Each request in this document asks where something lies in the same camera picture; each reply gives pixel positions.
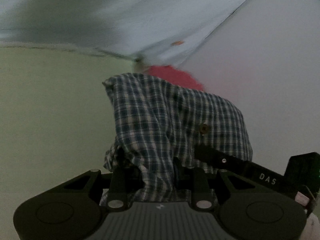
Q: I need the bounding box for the dark checkered plaid shirt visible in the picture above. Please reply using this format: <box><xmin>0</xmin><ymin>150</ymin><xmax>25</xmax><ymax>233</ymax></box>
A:
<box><xmin>104</xmin><ymin>73</ymin><xmax>253</xmax><ymax>202</ymax></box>

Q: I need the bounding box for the pale carrot print quilt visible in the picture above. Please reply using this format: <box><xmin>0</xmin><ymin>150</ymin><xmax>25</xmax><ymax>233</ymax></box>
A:
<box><xmin>1</xmin><ymin>0</ymin><xmax>246</xmax><ymax>65</ymax></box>

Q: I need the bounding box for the green grid bed sheet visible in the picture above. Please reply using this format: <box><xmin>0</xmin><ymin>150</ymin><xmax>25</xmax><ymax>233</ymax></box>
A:
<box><xmin>0</xmin><ymin>43</ymin><xmax>141</xmax><ymax>221</ymax></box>

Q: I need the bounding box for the red fabric item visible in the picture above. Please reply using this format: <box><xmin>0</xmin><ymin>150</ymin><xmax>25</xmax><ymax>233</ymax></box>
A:
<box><xmin>146</xmin><ymin>65</ymin><xmax>204</xmax><ymax>91</ymax></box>

